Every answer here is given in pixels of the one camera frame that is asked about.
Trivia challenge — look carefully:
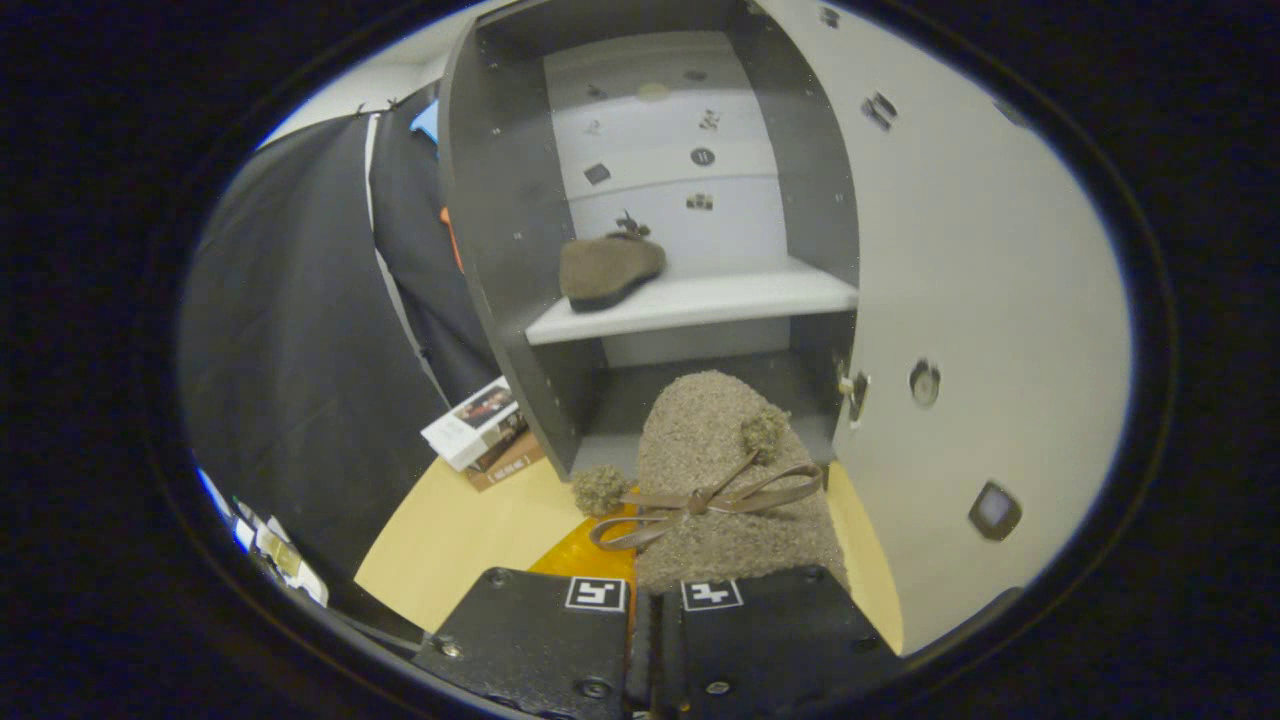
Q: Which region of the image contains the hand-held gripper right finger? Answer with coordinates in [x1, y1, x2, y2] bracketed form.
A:
[660, 565, 906, 720]

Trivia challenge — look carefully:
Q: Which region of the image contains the grey shoe cabinet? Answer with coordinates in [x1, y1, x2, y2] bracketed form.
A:
[438, 0, 861, 481]

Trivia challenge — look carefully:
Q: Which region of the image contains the beige shoe cabinet door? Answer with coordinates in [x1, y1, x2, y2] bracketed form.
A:
[755, 0, 1134, 656]

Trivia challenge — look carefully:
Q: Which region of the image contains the brown fuzzy shoe with bow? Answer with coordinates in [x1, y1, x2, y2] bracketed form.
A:
[572, 370, 851, 591]
[558, 212, 668, 313]

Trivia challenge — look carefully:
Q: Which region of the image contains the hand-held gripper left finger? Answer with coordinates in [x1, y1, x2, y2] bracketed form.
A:
[412, 490, 641, 720]

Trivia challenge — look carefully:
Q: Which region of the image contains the brown book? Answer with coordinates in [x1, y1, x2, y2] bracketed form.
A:
[465, 410, 546, 492]

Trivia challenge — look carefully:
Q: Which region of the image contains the blue white object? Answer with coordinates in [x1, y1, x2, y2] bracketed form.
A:
[195, 468, 256, 551]

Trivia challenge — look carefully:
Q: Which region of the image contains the black backdrop cloth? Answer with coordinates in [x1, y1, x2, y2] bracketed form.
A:
[180, 85, 501, 616]

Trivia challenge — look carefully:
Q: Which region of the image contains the white yellow packet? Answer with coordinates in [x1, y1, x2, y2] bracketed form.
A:
[250, 515, 329, 606]

